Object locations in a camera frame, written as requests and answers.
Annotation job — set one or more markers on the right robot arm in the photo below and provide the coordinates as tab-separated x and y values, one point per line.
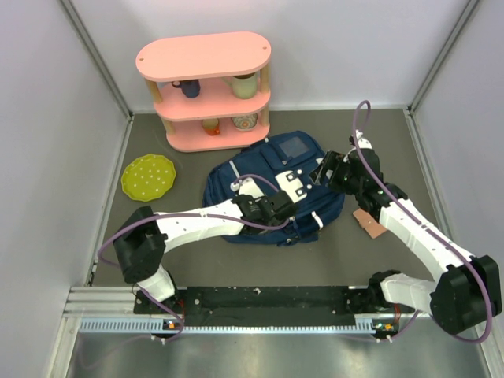
464	290

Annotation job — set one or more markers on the pink three-tier wooden shelf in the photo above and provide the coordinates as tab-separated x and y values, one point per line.
207	58

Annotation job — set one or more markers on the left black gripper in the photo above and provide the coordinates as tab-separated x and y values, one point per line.
276	223

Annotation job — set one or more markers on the green polka dot plate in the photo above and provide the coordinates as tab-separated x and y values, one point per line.
148	177

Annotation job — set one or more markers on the dark blue mug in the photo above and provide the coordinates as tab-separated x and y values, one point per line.
190	88

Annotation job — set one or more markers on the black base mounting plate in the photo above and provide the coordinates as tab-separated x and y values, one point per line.
340	299

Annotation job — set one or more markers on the small orange cup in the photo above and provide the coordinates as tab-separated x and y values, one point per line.
211	126

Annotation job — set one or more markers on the patterned ceramic bowl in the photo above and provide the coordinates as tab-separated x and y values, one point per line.
245	123

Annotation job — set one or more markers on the navy blue student backpack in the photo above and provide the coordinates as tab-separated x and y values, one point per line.
281	162

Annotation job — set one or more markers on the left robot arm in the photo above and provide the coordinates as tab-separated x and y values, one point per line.
146	236

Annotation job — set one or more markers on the pale green mug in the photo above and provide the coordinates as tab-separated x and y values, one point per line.
243	86

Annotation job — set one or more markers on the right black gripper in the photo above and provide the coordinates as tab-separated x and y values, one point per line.
332	161

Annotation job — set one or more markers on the aluminium frame rail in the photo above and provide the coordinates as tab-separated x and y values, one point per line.
103	333

